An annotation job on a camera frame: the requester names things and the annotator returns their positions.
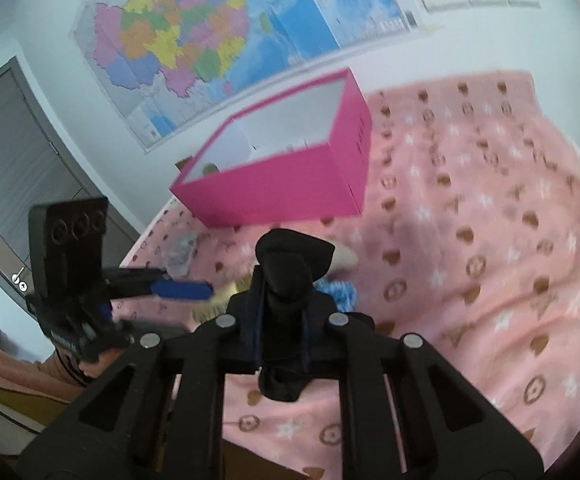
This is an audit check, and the colourful wall map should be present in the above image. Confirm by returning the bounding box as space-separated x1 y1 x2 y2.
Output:
72 0 418 153

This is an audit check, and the person's left forearm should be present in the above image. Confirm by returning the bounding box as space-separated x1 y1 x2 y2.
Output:
0 335 88 403

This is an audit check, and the person's left hand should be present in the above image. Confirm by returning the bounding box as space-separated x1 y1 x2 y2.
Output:
78 348 125 387

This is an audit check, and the blue gingham scrunchie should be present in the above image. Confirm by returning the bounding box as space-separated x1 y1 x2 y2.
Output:
315 277 360 313

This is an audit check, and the grey door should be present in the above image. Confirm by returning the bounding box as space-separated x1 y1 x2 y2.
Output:
0 57 141 311

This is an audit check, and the pink printed blanket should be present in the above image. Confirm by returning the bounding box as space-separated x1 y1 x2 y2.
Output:
120 70 580 480

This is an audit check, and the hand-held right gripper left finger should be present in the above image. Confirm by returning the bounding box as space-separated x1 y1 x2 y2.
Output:
17 265 271 480

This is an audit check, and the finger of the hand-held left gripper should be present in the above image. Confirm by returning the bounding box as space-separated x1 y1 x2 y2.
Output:
102 267 214 301
112 320 191 344

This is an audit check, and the plastic tissue packet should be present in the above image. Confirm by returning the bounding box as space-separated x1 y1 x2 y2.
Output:
165 235 201 277

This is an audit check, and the yellow soft item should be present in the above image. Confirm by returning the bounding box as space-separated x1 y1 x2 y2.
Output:
190 280 245 328

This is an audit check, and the pink cardboard box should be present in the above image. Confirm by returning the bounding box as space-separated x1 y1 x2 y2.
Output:
169 66 373 228

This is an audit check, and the beige teddy bear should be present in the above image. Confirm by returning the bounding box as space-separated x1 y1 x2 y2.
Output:
327 244 360 273

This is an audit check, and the black soft cloth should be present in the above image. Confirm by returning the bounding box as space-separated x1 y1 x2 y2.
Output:
255 228 336 403

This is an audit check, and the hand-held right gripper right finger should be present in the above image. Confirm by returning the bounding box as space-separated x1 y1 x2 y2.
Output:
300 285 543 480

